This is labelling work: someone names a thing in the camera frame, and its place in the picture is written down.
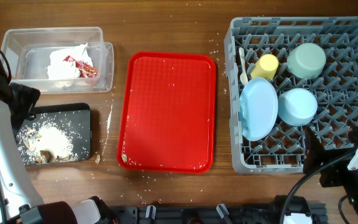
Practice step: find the light blue bowl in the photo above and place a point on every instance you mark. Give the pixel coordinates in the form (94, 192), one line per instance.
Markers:
(297, 107)

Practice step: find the light blue plate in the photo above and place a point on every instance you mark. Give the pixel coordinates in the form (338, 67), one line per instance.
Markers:
(259, 109)

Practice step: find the green bowl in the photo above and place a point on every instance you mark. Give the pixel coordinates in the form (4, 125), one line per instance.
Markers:
(306, 61)

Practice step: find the yellow plastic cup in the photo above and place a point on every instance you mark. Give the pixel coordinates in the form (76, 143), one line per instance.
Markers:
(265, 67)

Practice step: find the white plastic spoon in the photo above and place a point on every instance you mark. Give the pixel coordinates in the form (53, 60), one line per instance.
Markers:
(243, 76)

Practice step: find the red snack wrapper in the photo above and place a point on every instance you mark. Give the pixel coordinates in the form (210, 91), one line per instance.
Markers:
(85, 70)

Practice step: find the white napkin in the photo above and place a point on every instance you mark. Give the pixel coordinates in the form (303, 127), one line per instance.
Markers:
(60, 69)

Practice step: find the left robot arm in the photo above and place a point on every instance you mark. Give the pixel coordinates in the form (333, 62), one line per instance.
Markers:
(19, 200)

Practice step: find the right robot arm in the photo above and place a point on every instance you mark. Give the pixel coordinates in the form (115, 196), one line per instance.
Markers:
(284, 201)

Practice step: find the grey dishwasher rack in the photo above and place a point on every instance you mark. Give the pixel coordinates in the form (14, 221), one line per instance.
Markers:
(335, 89)

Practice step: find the clear plastic waste bin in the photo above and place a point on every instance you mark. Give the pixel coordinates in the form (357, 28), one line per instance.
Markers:
(28, 54)

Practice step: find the red serving tray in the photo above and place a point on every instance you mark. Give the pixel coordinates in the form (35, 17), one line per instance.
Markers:
(168, 113)

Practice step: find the nut shell on tray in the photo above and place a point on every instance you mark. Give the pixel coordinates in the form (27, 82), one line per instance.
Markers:
(124, 158)

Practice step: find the nut shell on table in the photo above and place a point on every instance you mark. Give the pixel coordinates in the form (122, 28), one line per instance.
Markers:
(98, 159)

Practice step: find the black plastic tray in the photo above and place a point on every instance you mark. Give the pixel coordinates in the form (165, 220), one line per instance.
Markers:
(75, 119)

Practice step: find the food scraps on plate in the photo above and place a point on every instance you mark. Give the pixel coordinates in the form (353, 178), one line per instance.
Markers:
(45, 143)

